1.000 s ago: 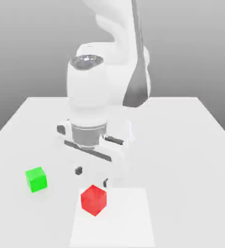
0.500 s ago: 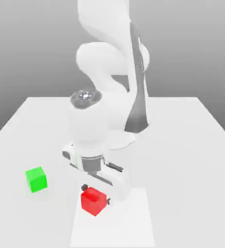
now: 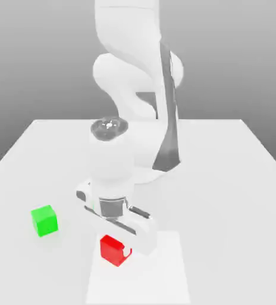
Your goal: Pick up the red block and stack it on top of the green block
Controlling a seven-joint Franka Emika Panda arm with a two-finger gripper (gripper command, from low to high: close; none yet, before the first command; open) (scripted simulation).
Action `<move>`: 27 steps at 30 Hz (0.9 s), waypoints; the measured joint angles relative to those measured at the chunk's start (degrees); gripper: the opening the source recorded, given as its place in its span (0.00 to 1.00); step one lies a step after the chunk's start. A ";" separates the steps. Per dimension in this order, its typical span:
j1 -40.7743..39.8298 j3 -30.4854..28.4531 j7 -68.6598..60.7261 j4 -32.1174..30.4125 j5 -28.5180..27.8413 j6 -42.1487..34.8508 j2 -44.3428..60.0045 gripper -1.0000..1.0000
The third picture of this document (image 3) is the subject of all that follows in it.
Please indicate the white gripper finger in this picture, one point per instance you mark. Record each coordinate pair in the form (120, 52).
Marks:
(127, 252)

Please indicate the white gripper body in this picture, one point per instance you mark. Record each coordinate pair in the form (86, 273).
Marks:
(141, 238)

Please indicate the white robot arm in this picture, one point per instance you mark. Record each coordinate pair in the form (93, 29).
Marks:
(126, 71)

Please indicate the small red cube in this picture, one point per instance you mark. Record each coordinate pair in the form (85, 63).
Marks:
(110, 250)

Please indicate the small green cube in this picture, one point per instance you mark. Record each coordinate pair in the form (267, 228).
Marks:
(44, 221)

